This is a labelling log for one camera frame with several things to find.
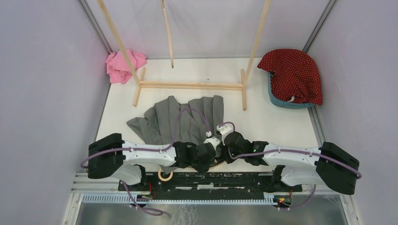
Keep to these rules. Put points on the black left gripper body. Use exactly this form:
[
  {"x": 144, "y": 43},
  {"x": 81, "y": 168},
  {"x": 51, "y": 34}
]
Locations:
[{"x": 202, "y": 167}]

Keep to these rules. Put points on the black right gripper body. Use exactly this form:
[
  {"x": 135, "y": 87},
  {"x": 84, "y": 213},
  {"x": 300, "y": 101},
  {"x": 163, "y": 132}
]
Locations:
[{"x": 226, "y": 154}]

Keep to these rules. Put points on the grey pleated skirt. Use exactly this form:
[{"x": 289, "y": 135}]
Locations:
[{"x": 169, "y": 121}]

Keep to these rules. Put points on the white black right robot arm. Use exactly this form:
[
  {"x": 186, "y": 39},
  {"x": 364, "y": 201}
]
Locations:
[{"x": 327, "y": 165}]

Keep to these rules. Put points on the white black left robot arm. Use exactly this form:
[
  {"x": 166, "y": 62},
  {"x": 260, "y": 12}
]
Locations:
[{"x": 113, "y": 157}]

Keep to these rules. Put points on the teal plastic basket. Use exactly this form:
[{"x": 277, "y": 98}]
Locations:
[{"x": 284, "y": 104}]

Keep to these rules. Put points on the red polka dot cloth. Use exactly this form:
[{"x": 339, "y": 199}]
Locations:
[{"x": 295, "y": 76}]

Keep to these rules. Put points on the pink cloth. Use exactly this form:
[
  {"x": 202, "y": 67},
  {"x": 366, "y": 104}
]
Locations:
[{"x": 118, "y": 69}]

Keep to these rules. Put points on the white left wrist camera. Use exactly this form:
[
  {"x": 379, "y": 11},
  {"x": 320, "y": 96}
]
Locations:
[{"x": 214, "y": 141}]

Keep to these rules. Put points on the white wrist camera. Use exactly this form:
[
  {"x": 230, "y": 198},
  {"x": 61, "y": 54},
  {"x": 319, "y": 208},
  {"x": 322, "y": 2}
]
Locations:
[
  {"x": 223, "y": 131},
  {"x": 214, "y": 141}
]

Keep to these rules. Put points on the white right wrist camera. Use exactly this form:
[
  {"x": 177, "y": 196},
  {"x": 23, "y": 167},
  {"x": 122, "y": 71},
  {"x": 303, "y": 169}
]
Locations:
[{"x": 223, "y": 131}]

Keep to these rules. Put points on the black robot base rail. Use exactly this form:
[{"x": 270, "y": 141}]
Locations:
[{"x": 212, "y": 186}]

